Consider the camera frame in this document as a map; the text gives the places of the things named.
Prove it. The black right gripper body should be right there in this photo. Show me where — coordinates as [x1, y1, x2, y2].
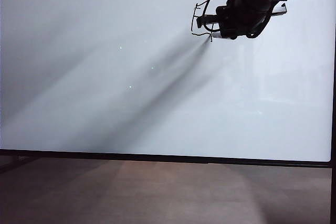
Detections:
[216, 0, 290, 38]

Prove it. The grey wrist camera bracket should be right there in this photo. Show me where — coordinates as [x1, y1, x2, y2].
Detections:
[270, 2, 288, 16]

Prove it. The tape-wrapped black right gripper finger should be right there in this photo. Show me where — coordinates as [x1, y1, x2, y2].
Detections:
[196, 15, 220, 28]

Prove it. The black whiteboard stand post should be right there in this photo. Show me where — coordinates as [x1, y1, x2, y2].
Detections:
[329, 140, 336, 224]

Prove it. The thin black cable loop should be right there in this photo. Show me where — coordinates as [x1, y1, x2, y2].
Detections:
[202, 0, 224, 32]
[246, 8, 272, 39]

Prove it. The white whiteboard with black frame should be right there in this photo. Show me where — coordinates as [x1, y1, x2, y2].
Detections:
[0, 0, 336, 168]

